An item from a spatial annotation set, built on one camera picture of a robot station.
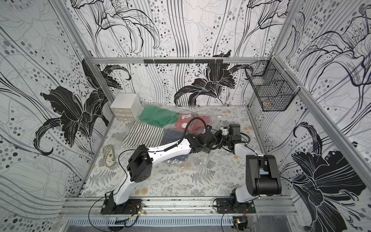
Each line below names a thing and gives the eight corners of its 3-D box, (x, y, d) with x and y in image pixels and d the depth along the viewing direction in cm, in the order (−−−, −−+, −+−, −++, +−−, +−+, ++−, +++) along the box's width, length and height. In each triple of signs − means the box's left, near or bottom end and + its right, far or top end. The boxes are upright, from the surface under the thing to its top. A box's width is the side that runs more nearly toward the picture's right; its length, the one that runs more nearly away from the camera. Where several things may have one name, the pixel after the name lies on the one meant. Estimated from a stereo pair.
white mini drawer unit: (116, 121, 112) (108, 110, 101) (123, 104, 123) (116, 92, 113) (138, 121, 111) (133, 109, 101) (143, 104, 123) (139, 92, 113)
